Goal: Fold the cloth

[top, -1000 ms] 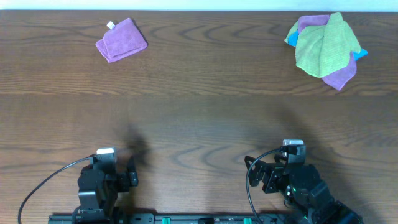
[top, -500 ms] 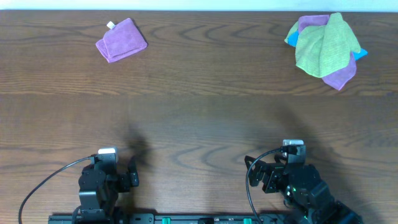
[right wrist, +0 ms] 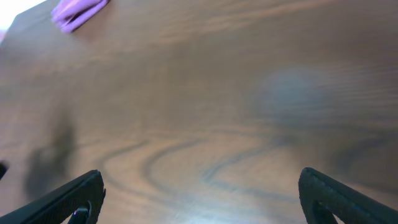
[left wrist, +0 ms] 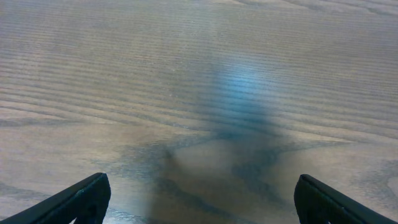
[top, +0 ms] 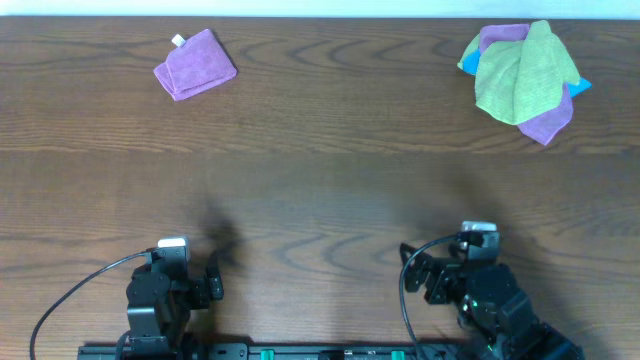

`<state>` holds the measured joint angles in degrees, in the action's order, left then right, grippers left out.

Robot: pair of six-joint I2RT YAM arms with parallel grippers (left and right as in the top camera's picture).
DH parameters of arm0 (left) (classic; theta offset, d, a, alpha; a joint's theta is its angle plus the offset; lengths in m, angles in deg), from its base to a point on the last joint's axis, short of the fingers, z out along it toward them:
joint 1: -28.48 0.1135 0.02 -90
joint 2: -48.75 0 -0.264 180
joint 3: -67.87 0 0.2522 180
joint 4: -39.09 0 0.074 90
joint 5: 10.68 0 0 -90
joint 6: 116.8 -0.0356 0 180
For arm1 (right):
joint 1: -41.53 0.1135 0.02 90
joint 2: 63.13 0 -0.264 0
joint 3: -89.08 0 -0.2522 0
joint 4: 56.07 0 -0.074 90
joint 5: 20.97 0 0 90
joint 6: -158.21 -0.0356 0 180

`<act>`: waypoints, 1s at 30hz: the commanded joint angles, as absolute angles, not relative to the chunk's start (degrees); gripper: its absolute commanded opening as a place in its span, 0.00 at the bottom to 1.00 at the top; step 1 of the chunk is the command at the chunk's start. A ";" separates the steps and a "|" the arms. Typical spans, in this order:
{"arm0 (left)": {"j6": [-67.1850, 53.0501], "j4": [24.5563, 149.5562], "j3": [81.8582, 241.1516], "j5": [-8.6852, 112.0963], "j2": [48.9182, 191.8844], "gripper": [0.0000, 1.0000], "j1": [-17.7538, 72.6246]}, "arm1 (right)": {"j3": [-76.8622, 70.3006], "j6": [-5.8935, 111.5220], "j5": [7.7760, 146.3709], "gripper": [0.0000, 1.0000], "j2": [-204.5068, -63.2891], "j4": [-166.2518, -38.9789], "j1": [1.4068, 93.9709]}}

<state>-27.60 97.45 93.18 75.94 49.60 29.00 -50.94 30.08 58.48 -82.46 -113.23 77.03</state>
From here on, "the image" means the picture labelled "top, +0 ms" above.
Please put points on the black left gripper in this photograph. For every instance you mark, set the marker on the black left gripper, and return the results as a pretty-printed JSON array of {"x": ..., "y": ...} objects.
[{"x": 201, "y": 291}]

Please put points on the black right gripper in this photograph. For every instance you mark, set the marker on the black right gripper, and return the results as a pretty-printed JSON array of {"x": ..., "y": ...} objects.
[{"x": 445, "y": 271}]

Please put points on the purple microfiber cloth with tag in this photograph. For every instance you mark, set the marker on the purple microfiber cloth with tag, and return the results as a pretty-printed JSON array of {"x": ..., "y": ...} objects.
[{"x": 194, "y": 66}]

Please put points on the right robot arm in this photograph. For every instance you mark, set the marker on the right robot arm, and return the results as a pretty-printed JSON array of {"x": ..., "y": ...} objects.
[{"x": 518, "y": 335}]

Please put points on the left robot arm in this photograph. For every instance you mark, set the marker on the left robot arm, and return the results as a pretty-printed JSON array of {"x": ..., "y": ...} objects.
[{"x": 154, "y": 332}]

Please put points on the blue microfiber cloth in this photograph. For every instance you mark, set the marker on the blue microfiber cloth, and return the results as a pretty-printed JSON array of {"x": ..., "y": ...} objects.
[{"x": 469, "y": 65}]

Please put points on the green microfiber cloth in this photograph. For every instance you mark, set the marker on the green microfiber cloth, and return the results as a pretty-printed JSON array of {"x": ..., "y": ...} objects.
[{"x": 525, "y": 75}]

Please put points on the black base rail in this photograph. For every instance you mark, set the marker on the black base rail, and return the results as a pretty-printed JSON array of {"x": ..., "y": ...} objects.
[{"x": 241, "y": 351}]

